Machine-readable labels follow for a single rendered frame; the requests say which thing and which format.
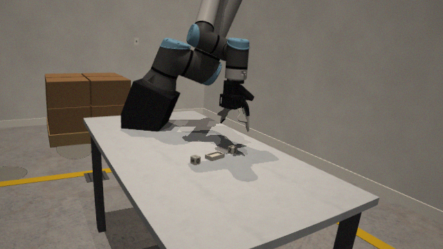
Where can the beige cube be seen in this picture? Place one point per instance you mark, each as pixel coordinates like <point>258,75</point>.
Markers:
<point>195,159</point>
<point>232,149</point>

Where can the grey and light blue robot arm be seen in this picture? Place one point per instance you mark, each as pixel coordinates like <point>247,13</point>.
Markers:
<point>203,66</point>

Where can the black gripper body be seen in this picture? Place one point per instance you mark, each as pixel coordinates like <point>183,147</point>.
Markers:
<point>231,98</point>

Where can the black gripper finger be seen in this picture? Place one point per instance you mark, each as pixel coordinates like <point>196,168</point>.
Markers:
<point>244,114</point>
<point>223,113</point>

